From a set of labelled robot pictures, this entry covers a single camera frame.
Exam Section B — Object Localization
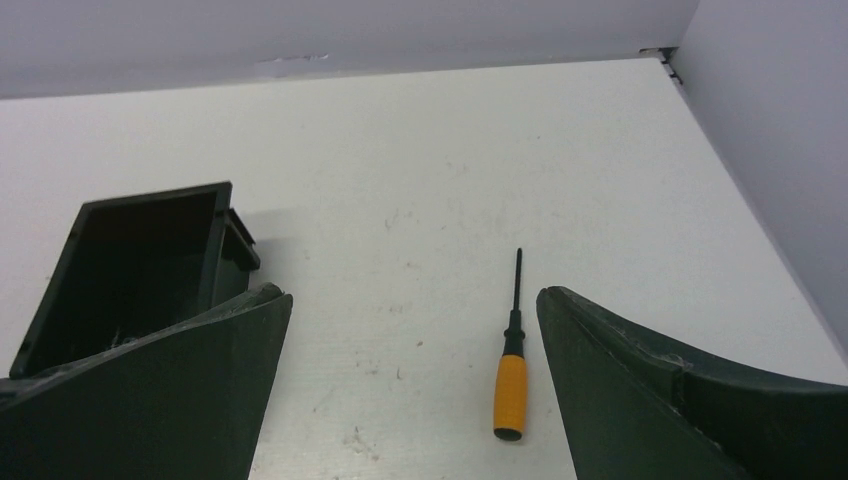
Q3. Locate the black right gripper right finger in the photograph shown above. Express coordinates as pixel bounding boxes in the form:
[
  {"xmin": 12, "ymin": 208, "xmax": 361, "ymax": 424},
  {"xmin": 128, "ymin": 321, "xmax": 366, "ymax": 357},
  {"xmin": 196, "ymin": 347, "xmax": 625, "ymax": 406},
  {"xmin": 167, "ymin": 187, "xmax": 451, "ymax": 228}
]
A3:
[{"xmin": 536, "ymin": 287, "xmax": 847, "ymax": 479}]

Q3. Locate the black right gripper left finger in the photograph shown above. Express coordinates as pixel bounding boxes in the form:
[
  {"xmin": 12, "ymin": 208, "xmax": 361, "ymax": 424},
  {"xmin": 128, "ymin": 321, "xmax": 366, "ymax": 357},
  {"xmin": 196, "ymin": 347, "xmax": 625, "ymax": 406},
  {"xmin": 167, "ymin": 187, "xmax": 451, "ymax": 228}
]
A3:
[{"xmin": 1, "ymin": 283, "xmax": 293, "ymax": 479}]

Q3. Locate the black plastic bin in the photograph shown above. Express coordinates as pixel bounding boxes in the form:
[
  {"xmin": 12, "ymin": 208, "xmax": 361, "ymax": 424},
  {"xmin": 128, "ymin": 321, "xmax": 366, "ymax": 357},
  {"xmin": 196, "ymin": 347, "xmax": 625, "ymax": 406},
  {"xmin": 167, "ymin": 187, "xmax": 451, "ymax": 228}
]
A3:
[{"xmin": 9, "ymin": 182, "xmax": 260, "ymax": 379}]

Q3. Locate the orange handled screwdriver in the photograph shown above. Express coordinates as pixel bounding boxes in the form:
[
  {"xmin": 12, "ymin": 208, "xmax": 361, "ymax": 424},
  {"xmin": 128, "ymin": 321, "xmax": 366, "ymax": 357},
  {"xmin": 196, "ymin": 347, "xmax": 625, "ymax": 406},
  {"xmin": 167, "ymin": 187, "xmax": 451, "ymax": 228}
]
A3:
[{"xmin": 493, "ymin": 248, "xmax": 528, "ymax": 442}]

